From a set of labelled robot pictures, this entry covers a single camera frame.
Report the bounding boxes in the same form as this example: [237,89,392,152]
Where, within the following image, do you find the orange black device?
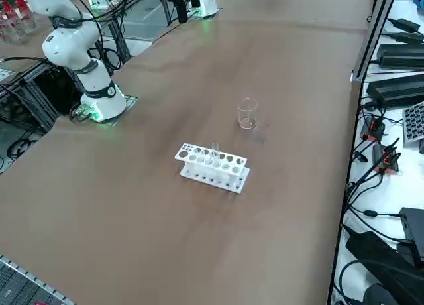
[360,115,387,143]
[372,141,402,176]

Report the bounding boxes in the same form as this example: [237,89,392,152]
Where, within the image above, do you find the slim black power adapter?
[380,31,424,44]

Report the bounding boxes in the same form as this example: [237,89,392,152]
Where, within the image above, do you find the white test tube rack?
[174,142,252,196]

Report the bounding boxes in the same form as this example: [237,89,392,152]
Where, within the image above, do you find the black white checker board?
[401,101,424,147]

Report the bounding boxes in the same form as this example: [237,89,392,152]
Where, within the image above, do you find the aluminium frame post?
[350,0,400,84]

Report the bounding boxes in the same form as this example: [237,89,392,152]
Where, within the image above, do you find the clear glass test tube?
[210,141,221,169]

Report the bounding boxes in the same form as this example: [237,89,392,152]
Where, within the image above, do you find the aluminium rail with grid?
[0,254,76,305]

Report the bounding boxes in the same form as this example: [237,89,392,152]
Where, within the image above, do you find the black box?
[398,206,424,253]

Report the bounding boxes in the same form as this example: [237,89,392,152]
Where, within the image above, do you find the large black power brick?
[345,231,424,305]

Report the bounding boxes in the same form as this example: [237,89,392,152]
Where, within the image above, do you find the clear acrylic box red items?
[0,0,42,46]

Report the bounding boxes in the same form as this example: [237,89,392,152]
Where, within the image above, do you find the black metal frame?
[0,58,85,133]

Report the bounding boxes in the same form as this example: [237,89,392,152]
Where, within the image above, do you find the small clear glass beaker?
[237,97,259,131]

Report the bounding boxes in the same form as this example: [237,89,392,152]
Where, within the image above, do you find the small black power adapter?
[387,17,422,34]

